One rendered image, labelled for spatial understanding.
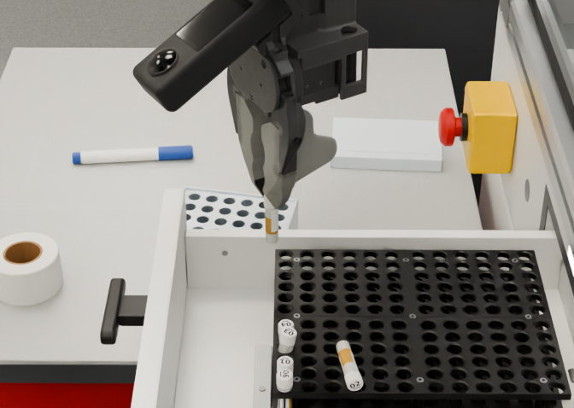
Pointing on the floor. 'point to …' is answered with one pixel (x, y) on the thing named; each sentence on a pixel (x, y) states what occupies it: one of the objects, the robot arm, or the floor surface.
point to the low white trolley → (80, 209)
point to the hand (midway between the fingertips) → (264, 191)
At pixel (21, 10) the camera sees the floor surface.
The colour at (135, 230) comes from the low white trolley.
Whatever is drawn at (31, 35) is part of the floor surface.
